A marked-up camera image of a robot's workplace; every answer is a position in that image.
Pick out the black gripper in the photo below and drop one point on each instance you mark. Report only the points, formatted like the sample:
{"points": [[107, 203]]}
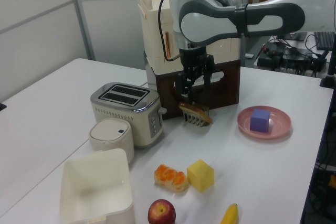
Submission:
{"points": [[194, 61]]}

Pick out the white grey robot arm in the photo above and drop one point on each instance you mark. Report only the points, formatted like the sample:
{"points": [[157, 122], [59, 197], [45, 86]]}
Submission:
{"points": [[210, 24]]}

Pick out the purple cube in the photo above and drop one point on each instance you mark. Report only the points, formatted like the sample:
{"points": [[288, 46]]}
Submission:
{"points": [[259, 120]]}

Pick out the yellow cube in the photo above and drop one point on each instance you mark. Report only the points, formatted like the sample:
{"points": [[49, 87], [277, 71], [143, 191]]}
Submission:
{"points": [[200, 176]]}

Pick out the dark brown crate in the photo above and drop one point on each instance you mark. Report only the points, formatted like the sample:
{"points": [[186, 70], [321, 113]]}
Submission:
{"points": [[223, 87]]}

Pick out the brown toast slice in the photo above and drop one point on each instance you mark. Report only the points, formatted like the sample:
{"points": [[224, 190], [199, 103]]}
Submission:
{"points": [[197, 113]]}

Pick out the grey metal pole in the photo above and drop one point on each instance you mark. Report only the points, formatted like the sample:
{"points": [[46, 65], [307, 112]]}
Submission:
{"points": [[243, 51]]}

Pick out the cream chrome toaster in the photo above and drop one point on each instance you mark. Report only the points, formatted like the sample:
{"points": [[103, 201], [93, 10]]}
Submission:
{"points": [[126, 113]]}

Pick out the pink plate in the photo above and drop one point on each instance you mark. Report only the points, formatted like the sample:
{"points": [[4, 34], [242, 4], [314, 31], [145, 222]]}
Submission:
{"points": [[279, 124]]}

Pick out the orange glazed pastry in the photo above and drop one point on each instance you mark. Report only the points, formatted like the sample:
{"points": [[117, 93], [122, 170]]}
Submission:
{"points": [[170, 178]]}

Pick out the small cream lidded bin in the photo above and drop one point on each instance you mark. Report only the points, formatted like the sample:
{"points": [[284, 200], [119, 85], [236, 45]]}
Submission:
{"points": [[110, 136]]}

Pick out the black monitor base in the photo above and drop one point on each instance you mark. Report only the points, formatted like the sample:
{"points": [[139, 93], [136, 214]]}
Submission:
{"points": [[296, 36]]}

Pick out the black clamp stand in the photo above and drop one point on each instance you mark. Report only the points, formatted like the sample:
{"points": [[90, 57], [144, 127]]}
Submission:
{"points": [[329, 74]]}

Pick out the red apple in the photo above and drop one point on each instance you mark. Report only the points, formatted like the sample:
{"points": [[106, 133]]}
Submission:
{"points": [[161, 212]]}

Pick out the black keyboard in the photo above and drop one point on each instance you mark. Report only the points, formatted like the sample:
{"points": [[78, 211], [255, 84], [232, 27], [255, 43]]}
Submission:
{"points": [[325, 40]]}

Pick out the yellow banana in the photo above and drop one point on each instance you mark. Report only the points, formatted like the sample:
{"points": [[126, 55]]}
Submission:
{"points": [[231, 214]]}

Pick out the white open plastic container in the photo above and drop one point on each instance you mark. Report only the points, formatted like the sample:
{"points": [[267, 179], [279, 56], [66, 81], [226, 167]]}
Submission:
{"points": [[94, 176]]}

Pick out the black object at table edge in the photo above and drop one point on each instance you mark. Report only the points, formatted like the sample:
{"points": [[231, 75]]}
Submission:
{"points": [[2, 107]]}

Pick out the white partition post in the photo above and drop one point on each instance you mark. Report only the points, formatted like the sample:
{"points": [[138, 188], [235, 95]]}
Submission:
{"points": [[81, 16]]}

